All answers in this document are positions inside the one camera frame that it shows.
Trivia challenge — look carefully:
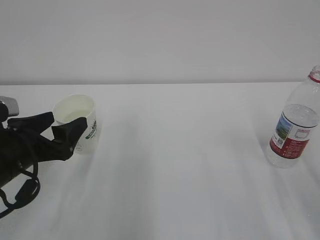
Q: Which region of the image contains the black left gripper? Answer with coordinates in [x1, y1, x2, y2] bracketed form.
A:
[0, 111, 88, 187]

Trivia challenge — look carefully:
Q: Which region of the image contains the white paper cup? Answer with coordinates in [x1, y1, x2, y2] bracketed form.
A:
[52, 94, 101, 156]

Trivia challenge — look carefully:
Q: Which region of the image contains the clear plastic water bottle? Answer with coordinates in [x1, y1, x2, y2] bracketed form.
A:
[265, 65, 320, 169]

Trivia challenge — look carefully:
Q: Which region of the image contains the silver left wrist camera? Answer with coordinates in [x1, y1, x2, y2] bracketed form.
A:
[0, 96, 20, 117]

